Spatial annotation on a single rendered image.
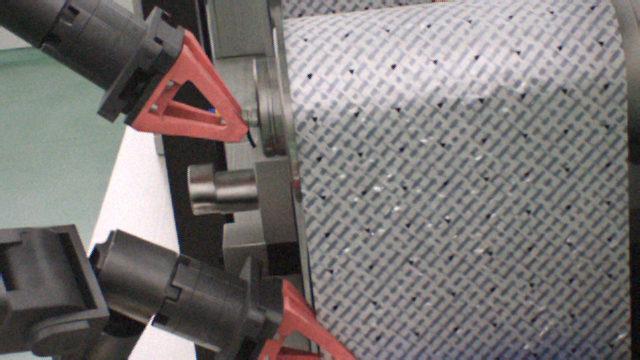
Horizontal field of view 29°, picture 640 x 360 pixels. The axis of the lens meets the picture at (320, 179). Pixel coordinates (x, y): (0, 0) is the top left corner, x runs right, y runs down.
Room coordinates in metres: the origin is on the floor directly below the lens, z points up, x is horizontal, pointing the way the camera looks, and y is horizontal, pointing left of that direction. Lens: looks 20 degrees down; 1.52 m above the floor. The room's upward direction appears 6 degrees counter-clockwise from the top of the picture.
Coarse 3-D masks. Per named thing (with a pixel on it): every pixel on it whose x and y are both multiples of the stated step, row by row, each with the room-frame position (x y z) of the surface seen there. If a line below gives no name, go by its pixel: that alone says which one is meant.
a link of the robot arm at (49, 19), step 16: (0, 0) 0.83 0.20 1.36; (16, 0) 0.83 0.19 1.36; (32, 0) 0.83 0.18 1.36; (48, 0) 0.83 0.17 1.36; (64, 0) 0.84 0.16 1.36; (0, 16) 0.84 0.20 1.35; (16, 16) 0.83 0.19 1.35; (32, 16) 0.83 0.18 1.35; (48, 16) 0.83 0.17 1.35; (64, 16) 0.84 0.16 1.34; (16, 32) 0.84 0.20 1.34; (32, 32) 0.83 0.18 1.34; (48, 32) 0.84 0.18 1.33
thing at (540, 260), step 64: (384, 192) 0.83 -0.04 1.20; (448, 192) 0.83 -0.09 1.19; (512, 192) 0.83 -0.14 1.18; (576, 192) 0.83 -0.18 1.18; (320, 256) 0.82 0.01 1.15; (384, 256) 0.82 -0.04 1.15; (448, 256) 0.83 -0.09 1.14; (512, 256) 0.83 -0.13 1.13; (576, 256) 0.83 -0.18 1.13; (320, 320) 0.82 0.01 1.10; (384, 320) 0.82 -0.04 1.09; (448, 320) 0.83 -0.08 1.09; (512, 320) 0.83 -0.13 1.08; (576, 320) 0.83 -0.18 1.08
